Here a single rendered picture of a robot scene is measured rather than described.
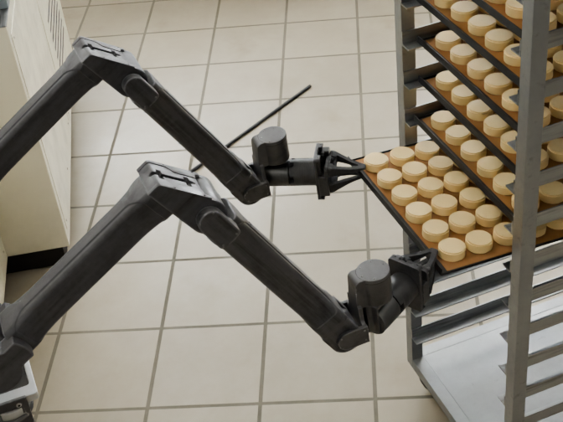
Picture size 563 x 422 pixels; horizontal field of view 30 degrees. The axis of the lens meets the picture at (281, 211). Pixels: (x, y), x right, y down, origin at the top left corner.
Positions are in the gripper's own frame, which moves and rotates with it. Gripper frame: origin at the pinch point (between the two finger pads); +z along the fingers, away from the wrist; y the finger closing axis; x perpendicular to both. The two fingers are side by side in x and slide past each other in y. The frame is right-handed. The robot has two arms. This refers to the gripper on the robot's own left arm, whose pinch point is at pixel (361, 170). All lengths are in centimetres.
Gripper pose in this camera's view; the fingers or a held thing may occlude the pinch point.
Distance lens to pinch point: 213.7
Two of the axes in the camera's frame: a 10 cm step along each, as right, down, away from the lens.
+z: 9.8, -0.1, -1.9
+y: -1.3, -7.8, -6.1
